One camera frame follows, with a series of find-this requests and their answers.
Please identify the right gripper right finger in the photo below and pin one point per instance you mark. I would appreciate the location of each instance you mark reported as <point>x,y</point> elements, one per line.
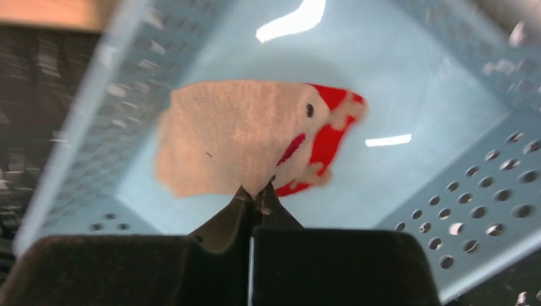
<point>269,212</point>

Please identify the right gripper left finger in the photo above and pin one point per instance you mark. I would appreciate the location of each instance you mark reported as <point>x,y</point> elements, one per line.
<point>220,232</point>

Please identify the beige sock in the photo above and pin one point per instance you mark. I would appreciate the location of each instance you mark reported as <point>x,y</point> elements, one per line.
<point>216,136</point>

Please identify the light blue plastic basket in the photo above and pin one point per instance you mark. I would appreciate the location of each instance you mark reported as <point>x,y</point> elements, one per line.
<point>449,150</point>

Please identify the wooden clothes rack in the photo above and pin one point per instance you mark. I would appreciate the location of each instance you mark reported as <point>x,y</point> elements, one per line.
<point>78,15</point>

